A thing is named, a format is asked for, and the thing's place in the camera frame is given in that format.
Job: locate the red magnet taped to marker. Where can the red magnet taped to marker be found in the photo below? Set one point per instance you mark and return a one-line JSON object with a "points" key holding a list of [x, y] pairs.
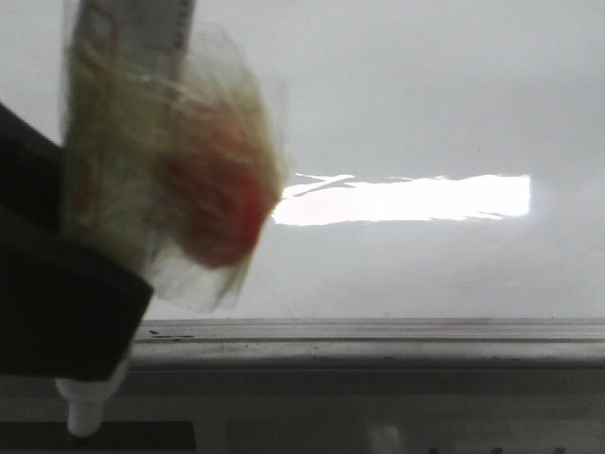
{"points": [[170, 171]]}

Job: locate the grey aluminium whiteboard frame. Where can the grey aluminium whiteboard frame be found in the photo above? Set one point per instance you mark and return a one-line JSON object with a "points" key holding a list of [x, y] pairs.
{"points": [[368, 344]]}

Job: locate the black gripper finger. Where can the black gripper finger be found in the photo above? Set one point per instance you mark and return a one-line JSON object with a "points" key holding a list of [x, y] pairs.
{"points": [[66, 312]]}

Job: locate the white whiteboard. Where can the white whiteboard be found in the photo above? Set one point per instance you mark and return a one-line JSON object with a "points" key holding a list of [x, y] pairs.
{"points": [[445, 159]]}

